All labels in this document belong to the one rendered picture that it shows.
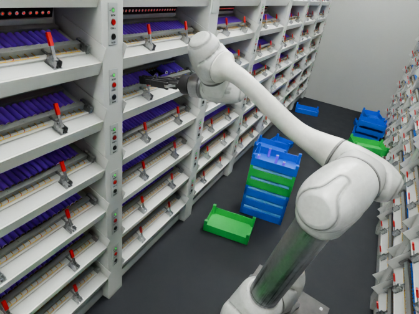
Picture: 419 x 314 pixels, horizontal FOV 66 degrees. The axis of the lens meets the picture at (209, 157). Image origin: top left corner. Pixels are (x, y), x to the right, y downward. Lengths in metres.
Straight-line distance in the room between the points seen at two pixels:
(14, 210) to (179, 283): 1.01
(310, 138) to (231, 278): 1.13
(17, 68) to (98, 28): 0.27
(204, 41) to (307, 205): 0.56
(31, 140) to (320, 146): 0.81
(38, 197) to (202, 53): 0.67
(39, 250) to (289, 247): 0.82
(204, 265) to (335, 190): 1.31
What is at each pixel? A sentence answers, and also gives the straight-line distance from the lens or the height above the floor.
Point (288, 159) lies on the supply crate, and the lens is 2.28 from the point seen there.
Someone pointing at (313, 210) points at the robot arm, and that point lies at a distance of 0.74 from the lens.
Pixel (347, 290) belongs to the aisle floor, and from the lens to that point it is 2.12.
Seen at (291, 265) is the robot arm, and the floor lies 0.78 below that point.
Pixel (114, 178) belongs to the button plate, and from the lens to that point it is 1.33.
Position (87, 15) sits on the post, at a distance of 1.12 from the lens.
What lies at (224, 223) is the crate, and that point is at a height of 0.00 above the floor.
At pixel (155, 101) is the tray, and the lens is 1.39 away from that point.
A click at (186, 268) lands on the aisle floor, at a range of 1.91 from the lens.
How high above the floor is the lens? 1.43
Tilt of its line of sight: 29 degrees down
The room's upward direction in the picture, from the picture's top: 9 degrees clockwise
